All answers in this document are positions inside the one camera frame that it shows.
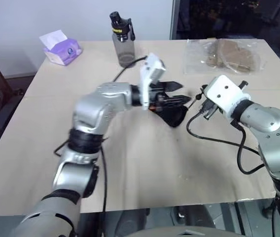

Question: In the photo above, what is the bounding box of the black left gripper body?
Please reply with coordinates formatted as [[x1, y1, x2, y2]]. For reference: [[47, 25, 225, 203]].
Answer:
[[148, 84, 171, 112]]

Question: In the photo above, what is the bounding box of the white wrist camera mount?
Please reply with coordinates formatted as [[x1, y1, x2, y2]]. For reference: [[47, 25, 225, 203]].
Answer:
[[203, 75, 252, 117], [139, 52, 167, 111]]

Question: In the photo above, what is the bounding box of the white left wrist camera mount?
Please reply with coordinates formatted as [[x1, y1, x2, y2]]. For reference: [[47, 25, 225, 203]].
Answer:
[[139, 52, 167, 111]]

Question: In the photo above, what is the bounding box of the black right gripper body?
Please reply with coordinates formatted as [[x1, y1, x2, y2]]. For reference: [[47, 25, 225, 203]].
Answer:
[[199, 97, 221, 121]]

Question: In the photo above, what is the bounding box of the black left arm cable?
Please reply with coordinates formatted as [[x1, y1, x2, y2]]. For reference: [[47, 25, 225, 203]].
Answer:
[[53, 56, 148, 213]]

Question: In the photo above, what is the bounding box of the black drawstring pouch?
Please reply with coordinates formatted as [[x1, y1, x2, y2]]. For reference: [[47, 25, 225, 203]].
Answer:
[[152, 104, 189, 128]]

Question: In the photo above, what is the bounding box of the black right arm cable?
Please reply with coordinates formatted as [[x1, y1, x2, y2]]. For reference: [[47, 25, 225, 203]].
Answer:
[[186, 108, 267, 175]]

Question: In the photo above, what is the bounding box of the dark rounded shape under table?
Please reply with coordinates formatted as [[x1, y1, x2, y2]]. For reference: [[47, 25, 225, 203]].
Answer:
[[115, 204, 232, 237]]

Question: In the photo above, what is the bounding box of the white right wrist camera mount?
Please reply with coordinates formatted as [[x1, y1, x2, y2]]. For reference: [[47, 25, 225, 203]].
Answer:
[[203, 75, 252, 117]]

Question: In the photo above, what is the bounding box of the clear bag with brown item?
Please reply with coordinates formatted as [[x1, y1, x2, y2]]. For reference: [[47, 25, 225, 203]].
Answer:
[[182, 38, 264, 75]]

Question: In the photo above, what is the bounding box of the purple tissue box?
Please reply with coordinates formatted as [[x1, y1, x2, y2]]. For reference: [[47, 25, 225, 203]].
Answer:
[[38, 30, 84, 66]]

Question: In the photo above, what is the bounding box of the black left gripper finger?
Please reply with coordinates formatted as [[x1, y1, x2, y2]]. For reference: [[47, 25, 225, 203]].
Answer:
[[165, 94, 193, 107], [155, 80, 184, 93]]

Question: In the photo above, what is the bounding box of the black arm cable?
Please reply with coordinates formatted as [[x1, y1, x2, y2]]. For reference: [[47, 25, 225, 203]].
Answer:
[[186, 108, 267, 175], [53, 56, 148, 213]]

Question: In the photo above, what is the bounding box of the grey water bottle black cap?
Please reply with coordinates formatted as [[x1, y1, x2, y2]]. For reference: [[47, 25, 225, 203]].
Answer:
[[108, 11, 137, 68]]

